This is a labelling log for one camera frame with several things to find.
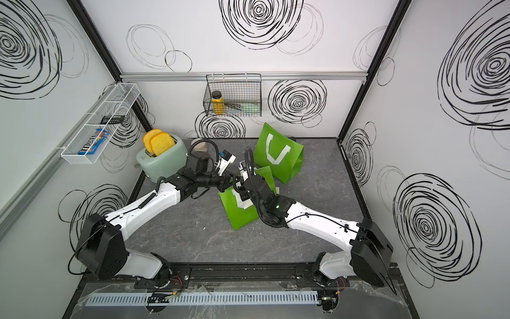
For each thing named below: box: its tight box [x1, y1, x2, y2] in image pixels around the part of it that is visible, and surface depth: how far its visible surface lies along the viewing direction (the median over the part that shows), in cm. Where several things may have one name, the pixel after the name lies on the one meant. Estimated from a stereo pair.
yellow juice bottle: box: [211, 90, 225, 115], surface depth 87 cm
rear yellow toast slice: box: [142, 128, 163, 155], surface depth 93 cm
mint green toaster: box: [135, 134, 188, 183], surface depth 95 cm
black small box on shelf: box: [100, 114, 125, 125], surface depth 80 cm
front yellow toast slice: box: [150, 132, 176, 157], surface depth 93 cm
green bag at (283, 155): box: [253, 122, 305, 185], surface depth 94 cm
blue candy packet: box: [77, 128, 109, 155], surface depth 72 cm
